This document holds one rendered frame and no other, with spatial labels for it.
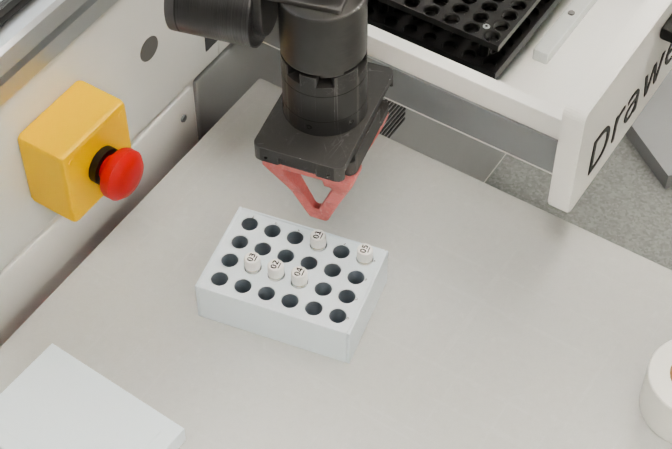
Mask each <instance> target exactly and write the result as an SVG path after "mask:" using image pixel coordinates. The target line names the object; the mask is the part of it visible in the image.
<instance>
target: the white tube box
mask: <svg viewBox="0 0 672 449"><path fill-rule="evenodd" d="M314 230H317V229H314V228H310V227H307V226H304V225H300V224H297V223H294V222H290V221H287V220H284V219H280V218H277V217H274V216H270V215H267V214H264V213H260V212H257V211H254V210H250V209H247V208H244V207H243V208H242V207H239V208H238V210H237V212H236V214H235V215H234V217H233V219H232V221H231V222H230V224H229V226H228V228H227V230H226V231H225V233H224V235H223V237H222V238H221V240H220V242H219V244H218V246H217V247H216V249H215V251H214V253H213V255H212V256H211V258H210V260H209V262H208V263H207V265H206V267H205V269H204V271H203V272H202V274H201V276H200V278H199V279H198V281H197V283H196V285H195V291H196V299H197V308H198V315H199V316H202V317H205V318H208V319H211V320H214V321H217V322H220V323H223V324H226V325H230V326H233V327H236V328H239V329H242V330H245V331H248V332H251V333H255V334H258V335H261V336H264V337H267V338H270V339H273V340H276V341H280V342H283V343H286V344H289V345H292V346H295V347H298V348H301V349H304V350H308V351H311V352H314V353H317V354H320V355H323V356H326V357H329V358H333V359H336V360H339V361H342V362H345V363H346V362H347V363H348V364H349V363H350V361H351V359H352V357H353V355H354V352H355V350H356V348H357V346H358V344H359V341H360V339H361V337H362V335H363V333H364V330H365V328H366V326H367V324H368V322H369V319H370V317H371V315H372V313H373V311H374V308H375V306H376V304H377V302H378V300H379V298H380V295H381V293H382V291H383V289H384V287H385V284H386V282H387V271H388V251H387V250H386V251H385V250H384V249H381V248H377V247H374V246H372V248H373V260H372V263H371V264H369V265H366V266H364V265H360V264H359V263H358V261H357V247H358V246H359V245H361V244H363V243H360V242H357V241H354V240H350V239H347V238H344V237H340V236H337V235H334V234H330V233H327V232H325V234H326V246H325V249H324V250H322V251H314V250H312V249H311V246H310V234H311V232H312V231H314ZM249 252H256V253H258V254H259V255H260V258H261V268H260V271H259V272H258V273H256V274H249V273H247V272H246V269H245V266H244V257H245V255H246V254H247V253H249ZM273 259H279V260H281V261H282V262H283V264H284V278H283V279H282V280H280V281H272V280H270V279H269V276H268V268H267V265H268V263H269V262H270V261H271V260H273ZM297 266H302V267H304V268H305V269H306V270H307V272H308V281H307V286H306V287H304V288H301V289H297V288H295V287H293V286H292V281H291V271H292V269H293V268H294V267H297Z"/></svg>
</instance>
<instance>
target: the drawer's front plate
mask: <svg viewBox="0 0 672 449"><path fill-rule="evenodd" d="M671 14H672V0H645V1H644V2H643V3H642V5H641V6H640V7H639V9H638V10H637V11H636V13H635V14H634V15H633V17H632V18H631V19H630V21H629V22H628V23H627V25H626V26H625V27H624V28H623V30H622V31H621V32H620V34H619V35H618V36H617V38H616V39H615V40H614V42H613V43H612V44H611V46H610V47H609V48H608V50H607V51H606V52H605V54H604V55H603V56H602V58H601V59H600V60H599V61H598V63H597V64H596V65H595V67H594V68H593V69H592V71H591V72H590V73H589V75H588V76H587V77H586V79H585V80H584V81H583V83H582V84H581V85H580V87H579V88H578V89H577V90H576V92H575V93H574V94H573V96H572V97H571V98H570V100H569V101H568V102H567V104H566V106H565V108H564V111H563V114H562V120H561V126H560V132H559V138H558V144H557V149H556V155H555V161H554V167H553V173H552V179H551V185H550V191H549V196H548V204H549V205H551V206H553V207H556V208H558V209H560V210H562V211H564V212H566V213H568V212H570V211H571V210H572V209H573V207H574V206H575V204H576V203H577V201H578V200H579V199H580V197H581V196H582V194H583V193H584V192H585V190H586V189H587V187H588V186H589V185H590V183H591V182H592V180H593V179H594V177H595V176H596V175H597V173H598V172H599V170H600V169H601V168H602V166H603V165H604V163H605V162H606V161H607V159H608V158H609V156H610V155H611V153H612V152H613V151H614V149H615V148H616V146H617V145H618V144H619V142H620V141H621V139H622V138H623V137H624V135H625V134H626V132H627V131H628V129H629V128H630V127H631V125H632V124H633V122H634V121H635V120H636V118H637V117H638V115H639V114H640V113H641V111H642V110H643V108H644V107H645V105H646V104H647V103H648V101H649V100H650V98H651V97H652V96H653V94H654V93H655V91H656V90H657V88H658V87H659V86H660V84H661V83H662V81H663V80H664V79H665V77H666V76H667V74H668V73H669V72H670V70H671V69H672V59H671V61H670V62H669V63H668V64H667V65H665V58H666V55H667V52H668V49H669V46H670V44H671V43H670V42H667V41H665V40H662V39H661V38H660V31H661V28H662V27H663V25H664V24H665V22H666V21H667V20H668V18H669V17H670V16H671ZM665 50H666V52H665V55H664V58H663V61H662V64H661V67H660V70H659V73H658V76H657V80H656V81H655V83H654V84H653V76H654V73H653V76H652V80H651V83H650V86H649V89H648V92H647V94H646V96H645V97H644V87H645V77H646V76H647V75H648V83H649V80H650V77H651V73H652V70H653V67H654V65H655V64H656V62H657V70H658V67H659V64H660V61H661V57H662V54H663V52H664V51H665ZM637 89H640V93H639V98H638V102H637V106H636V110H635V111H634V112H633V113H632V115H631V117H630V118H629V120H628V121H627V122H626V123H624V118H625V115H626V112H627V110H628V108H629V106H630V105H631V103H632V102H633V100H634V99H635V98H636V95H637V94H636V95H635V96H634V97H633V99H632V101H631V102H630V104H629V106H628V103H629V100H630V98H631V97H632V95H633V94H634V92H635V91H636V90H637ZM625 105H626V108H625V110H624V111H623V113H622V114H621V116H620V118H619V121H618V124H617V128H616V133H615V138H614V140H613V142H612V143H611V140H612V135H613V130H614V125H615V121H616V118H617V116H618V115H620V113H621V111H622V109H623V108H624V106H625ZM607 126H610V135H609V139H608V142H607V145H606V148H605V150H604V152H603V154H602V156H601V158H600V159H599V161H598V163H597V164H596V166H595V167H594V169H593V170H592V171H591V173H590V174H589V176H588V171H589V166H590V161H591V156H592V151H593V146H594V142H595V141H596V139H597V138H598V137H599V135H600V134H601V133H602V131H603V130H604V129H605V128H606V127H607ZM606 135H607V132H605V133H604V134H603V135H602V137H601V138H600V139H599V141H598V142H597V146H596V151H595V156H594V161H593V165H594V163H595V162H596V160H597V159H598V157H599V155H600V154H601V152H602V149H603V147H604V144H605V140H606Z"/></svg>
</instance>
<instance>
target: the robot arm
mask: <svg viewBox="0 0 672 449"><path fill-rule="evenodd" d="M164 17H165V21H166V24H167V26H168V28H169V29H170V30H173V31H177V32H182V33H187V34H191V35H196V36H200V37H205V38H210V39H214V40H219V41H223V42H228V43H233V44H237V45H242V46H247V47H251V48H257V47H259V46H260V45H261V43H262V42H263V40H264V39H265V37H266V36H268V35H269V34H270V33H271V32H272V30H273V28H274V26H275V23H276V21H277V18H278V24H279V42H280V60H281V78H282V93H281V95H280V97H279V99H278V100H277V102H276V104H275V105H274V107H273V109H272V110H271V112H270V114H269V116H268V117H267V119H266V121H265V122H264V124H263V126H262V128H261V129H260V131H259V133H258V134H257V136H256V138H255V140H254V149H255V157H256V158H257V159H259V160H261V161H262V164H263V165H264V166H265V167H266V168H267V169H268V170H269V171H270V172H272V173H273V174H274V175H275V176H276V177H277V178H278V179H279V180H280V181H281V182H283V183H284V184H285V185H286V186H287V187H288V188H289V189H290V190H291V191H292V192H293V194H294V195H295V196H296V198H297V199H298V201H299V202H300V203H301V205H302V206H303V207H304V209H305V210H306V212H307V213H308V214H309V216H311V217H314V218H317V219H321V220H324V221H327V220H329V218H330V217H331V215H332V214H333V212H334V211H335V209H336V208H337V207H338V205H339V204H340V202H341V201H342V200H343V199H344V197H345V196H346V195H347V193H348V192H349V191H350V190H351V188H352V187H353V185H354V183H355V181H356V179H357V177H358V175H359V173H360V171H361V169H362V165H361V164H362V162H363V160H364V158H365V156H366V154H367V152H368V151H369V149H370V147H371V146H372V144H373V143H374V141H375V139H376V138H377V136H378V135H379V133H380V132H381V130H382V128H383V126H384V124H385V122H386V120H387V118H388V114H389V104H388V102H387V101H385V100H383V98H384V96H385V94H386V92H387V90H388V88H389V86H391V87H393V70H392V69H391V68H390V67H386V66H383V65H379V64H375V63H371V62H368V61H367V43H368V0H164ZM301 175H305V176H308V177H312V178H315V179H317V180H322V182H323V184H324V186H326V187H329V188H331V191H330V192H329V194H328V195H327V197H326V198H325V200H324V201H323V203H318V202H316V200H315V199H314V197H313V195H312V193H311V192H310V190H309V188H308V186H307V185H306V183H305V181H304V179H303V177H302V176H301Z"/></svg>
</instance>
